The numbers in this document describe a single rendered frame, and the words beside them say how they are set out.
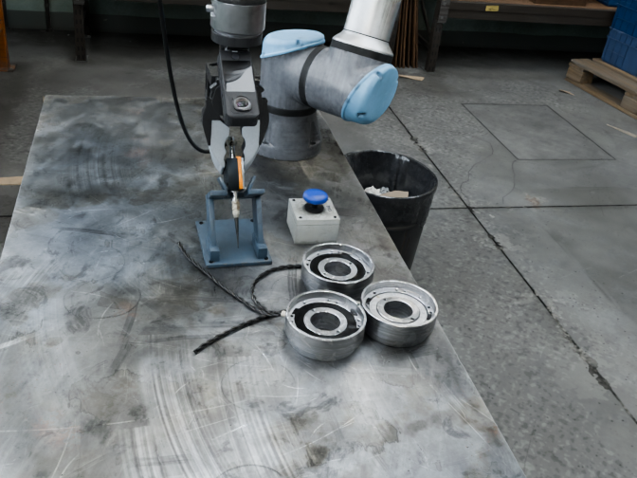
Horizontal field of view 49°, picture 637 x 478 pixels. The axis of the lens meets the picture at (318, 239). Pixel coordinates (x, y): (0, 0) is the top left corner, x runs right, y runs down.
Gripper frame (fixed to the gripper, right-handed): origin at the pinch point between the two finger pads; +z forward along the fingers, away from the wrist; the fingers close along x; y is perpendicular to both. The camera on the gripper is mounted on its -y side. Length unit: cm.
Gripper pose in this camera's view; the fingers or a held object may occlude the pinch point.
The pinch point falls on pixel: (233, 167)
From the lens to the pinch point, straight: 107.2
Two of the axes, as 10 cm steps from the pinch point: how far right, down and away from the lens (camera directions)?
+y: -2.6, -5.3, 8.1
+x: -9.6, 0.5, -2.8
